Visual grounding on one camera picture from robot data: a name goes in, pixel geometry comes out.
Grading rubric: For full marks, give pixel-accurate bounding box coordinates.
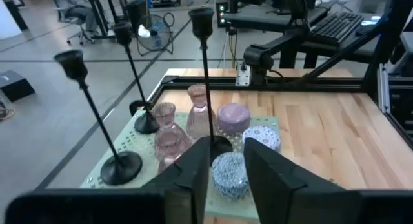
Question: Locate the tall black candlestick holder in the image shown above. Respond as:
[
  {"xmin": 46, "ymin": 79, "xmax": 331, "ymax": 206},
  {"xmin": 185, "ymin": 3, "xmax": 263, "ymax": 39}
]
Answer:
[
  {"xmin": 188, "ymin": 6, "xmax": 234, "ymax": 163},
  {"xmin": 53, "ymin": 49, "xmax": 143, "ymax": 186},
  {"xmin": 111, "ymin": 21, "xmax": 160, "ymax": 135}
]

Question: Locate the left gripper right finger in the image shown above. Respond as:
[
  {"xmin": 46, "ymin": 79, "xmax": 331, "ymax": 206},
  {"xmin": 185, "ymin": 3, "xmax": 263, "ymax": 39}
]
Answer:
[{"xmin": 243, "ymin": 137, "xmax": 362, "ymax": 224}]

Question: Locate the green perforated metal riser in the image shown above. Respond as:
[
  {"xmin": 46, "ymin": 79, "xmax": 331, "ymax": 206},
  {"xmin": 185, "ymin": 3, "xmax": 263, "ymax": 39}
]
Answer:
[{"xmin": 79, "ymin": 110, "xmax": 281, "ymax": 223}]

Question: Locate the white floral candle tin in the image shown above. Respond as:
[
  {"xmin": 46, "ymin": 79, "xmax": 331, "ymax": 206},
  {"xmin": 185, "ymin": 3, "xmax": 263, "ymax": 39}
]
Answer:
[{"xmin": 241, "ymin": 125, "xmax": 281, "ymax": 154}]

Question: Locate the person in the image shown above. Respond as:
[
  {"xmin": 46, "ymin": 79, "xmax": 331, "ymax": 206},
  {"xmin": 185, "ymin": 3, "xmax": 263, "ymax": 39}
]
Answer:
[{"xmin": 51, "ymin": 0, "xmax": 97, "ymax": 33}]

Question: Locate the black box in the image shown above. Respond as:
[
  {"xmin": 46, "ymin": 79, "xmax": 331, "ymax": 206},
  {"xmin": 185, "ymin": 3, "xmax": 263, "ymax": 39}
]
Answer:
[{"xmin": 0, "ymin": 70, "xmax": 36, "ymax": 103}]

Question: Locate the black floor fan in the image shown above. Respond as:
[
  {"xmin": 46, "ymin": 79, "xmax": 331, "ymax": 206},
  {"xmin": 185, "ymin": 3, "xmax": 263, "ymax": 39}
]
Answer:
[{"xmin": 136, "ymin": 12, "xmax": 176, "ymax": 57}]

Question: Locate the black desk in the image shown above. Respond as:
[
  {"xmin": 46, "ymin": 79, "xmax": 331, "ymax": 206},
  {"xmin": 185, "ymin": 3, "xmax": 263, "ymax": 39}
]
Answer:
[{"xmin": 222, "ymin": 4, "xmax": 330, "ymax": 70}]

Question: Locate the black keyboard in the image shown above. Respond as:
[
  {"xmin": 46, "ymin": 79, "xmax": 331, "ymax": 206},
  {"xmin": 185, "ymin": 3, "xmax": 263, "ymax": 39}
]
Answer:
[{"xmin": 309, "ymin": 11, "xmax": 365, "ymax": 46}]

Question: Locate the black aluminium table frame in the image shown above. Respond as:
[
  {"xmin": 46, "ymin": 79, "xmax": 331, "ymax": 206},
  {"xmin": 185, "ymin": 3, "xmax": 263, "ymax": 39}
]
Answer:
[{"xmin": 128, "ymin": 74, "xmax": 413, "ymax": 147}]

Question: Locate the grey metal mounting plate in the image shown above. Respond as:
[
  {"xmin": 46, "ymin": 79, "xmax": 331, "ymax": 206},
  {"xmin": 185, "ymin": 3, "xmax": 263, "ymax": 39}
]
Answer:
[{"xmin": 234, "ymin": 64, "xmax": 252, "ymax": 87}]

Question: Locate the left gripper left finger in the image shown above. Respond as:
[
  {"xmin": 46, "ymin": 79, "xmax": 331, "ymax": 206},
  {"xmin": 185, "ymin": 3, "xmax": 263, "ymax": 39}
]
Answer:
[{"xmin": 141, "ymin": 136, "xmax": 211, "ymax": 224}]

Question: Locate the office chair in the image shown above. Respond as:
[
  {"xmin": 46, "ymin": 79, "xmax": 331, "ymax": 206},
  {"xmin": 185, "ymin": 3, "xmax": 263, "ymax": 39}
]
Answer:
[{"xmin": 56, "ymin": 4, "xmax": 97, "ymax": 46}]

